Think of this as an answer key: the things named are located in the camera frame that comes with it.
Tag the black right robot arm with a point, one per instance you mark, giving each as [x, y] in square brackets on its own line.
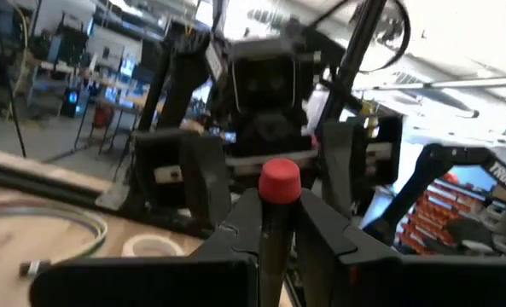
[432, 160]

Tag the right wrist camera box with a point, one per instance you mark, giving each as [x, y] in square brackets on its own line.
[263, 81]

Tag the white masking tape roll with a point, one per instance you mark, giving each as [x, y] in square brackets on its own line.
[129, 246]

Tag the red parts bin rack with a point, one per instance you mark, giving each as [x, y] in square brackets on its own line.
[427, 213]

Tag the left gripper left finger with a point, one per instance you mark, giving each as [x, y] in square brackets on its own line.
[150, 285]

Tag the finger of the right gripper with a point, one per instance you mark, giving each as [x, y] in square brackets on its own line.
[342, 162]
[193, 179]

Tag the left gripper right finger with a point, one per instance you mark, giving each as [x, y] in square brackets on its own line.
[406, 285]

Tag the black red-capped screwdriver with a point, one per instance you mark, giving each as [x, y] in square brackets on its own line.
[279, 181]

